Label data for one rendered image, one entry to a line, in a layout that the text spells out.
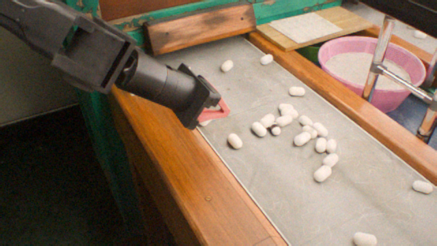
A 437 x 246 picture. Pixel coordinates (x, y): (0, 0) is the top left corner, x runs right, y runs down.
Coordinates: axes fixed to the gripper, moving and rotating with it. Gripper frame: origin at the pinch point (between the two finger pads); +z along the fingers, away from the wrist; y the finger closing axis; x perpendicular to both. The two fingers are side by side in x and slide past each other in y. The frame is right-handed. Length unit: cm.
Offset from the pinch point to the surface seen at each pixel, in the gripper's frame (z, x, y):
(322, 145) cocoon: 19.6, -3.9, -6.9
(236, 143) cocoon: 8.8, 5.2, 1.4
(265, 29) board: 29.5, -16.2, 36.2
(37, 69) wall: 6, 55, 125
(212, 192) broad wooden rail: 1.0, 11.0, -7.6
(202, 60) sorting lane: 16.3, -0.2, 35.0
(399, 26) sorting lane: 66, -42, 25
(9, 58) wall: -6, 54, 125
